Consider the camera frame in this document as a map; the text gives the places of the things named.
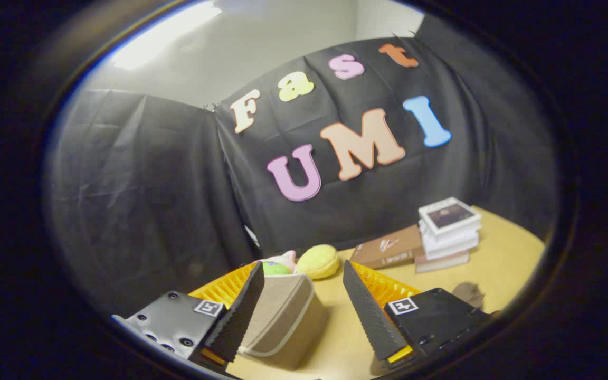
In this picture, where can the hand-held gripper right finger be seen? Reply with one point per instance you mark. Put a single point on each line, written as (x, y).
(370, 316)

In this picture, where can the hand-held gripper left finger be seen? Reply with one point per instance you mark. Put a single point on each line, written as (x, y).
(240, 316)

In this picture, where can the beige fabric storage box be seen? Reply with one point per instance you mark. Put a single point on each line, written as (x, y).
(288, 316)

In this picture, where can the brown fuzzy shoe with bow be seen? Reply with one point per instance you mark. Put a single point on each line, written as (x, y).
(467, 293)

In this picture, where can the pink and green plush toy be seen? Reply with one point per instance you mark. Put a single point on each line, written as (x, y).
(277, 264)

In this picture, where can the brown book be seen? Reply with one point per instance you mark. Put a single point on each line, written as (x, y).
(388, 248)

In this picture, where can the yellow plush toy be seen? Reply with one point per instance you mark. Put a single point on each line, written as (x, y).
(319, 262)

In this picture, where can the pale pink book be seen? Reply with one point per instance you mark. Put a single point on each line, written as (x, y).
(441, 262)

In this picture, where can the white book with dark cover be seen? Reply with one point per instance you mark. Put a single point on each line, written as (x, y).
(449, 214)

